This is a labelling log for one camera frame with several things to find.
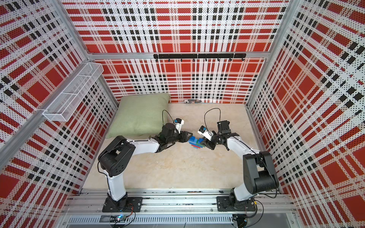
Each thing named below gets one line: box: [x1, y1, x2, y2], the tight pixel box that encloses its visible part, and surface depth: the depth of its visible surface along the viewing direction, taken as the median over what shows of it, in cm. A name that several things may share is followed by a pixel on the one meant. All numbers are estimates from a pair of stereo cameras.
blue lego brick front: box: [188, 135, 198, 144], surface depth 92 cm
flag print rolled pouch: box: [183, 99, 203, 105], surface depth 125 cm
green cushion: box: [105, 93, 171, 139], surface depth 95 cm
